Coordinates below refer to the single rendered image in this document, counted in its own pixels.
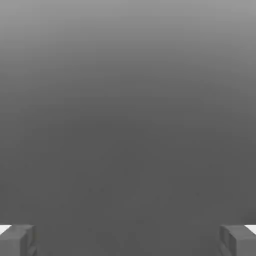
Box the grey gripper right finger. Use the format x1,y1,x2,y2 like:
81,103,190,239
219,224,256,256

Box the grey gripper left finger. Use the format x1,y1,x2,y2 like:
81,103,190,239
0,224,38,256

